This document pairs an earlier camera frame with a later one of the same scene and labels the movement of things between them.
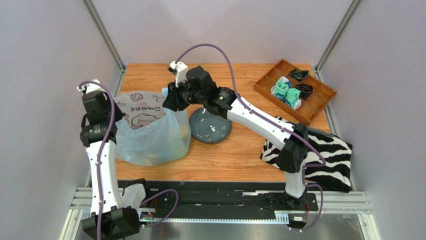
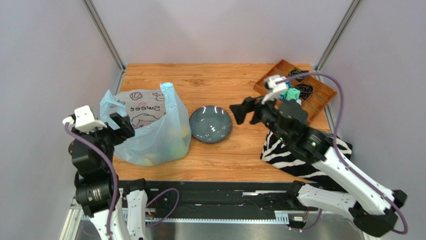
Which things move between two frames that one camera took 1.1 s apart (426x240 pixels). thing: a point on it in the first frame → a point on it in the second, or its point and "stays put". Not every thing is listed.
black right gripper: (176, 98) → (254, 110)
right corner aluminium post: (338, 35) stays put
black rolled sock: (306, 90) stays put
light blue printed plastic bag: (150, 134) stays put
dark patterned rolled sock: (299, 75) stays put
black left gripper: (119, 115) → (120, 134)
